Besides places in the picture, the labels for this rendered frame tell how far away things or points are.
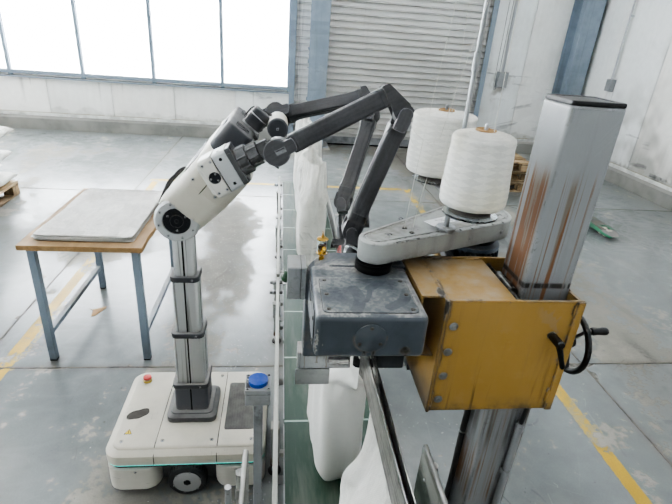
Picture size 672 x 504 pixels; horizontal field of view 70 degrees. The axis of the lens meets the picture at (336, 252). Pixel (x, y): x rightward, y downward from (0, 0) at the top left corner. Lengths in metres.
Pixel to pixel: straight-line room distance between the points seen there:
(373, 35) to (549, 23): 3.04
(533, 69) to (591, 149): 8.54
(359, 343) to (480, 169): 0.42
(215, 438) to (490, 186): 1.62
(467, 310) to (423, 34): 7.91
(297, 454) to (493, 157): 1.38
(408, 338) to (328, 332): 0.17
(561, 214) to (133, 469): 1.88
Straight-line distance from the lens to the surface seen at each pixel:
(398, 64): 8.74
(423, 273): 1.16
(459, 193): 1.01
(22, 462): 2.72
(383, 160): 1.45
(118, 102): 9.08
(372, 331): 0.98
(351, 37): 8.59
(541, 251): 1.17
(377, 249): 1.09
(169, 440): 2.24
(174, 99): 8.85
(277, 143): 1.40
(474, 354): 1.17
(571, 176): 1.13
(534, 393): 1.32
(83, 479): 2.55
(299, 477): 1.91
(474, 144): 0.99
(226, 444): 2.19
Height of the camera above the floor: 1.85
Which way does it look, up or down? 25 degrees down
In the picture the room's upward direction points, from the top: 5 degrees clockwise
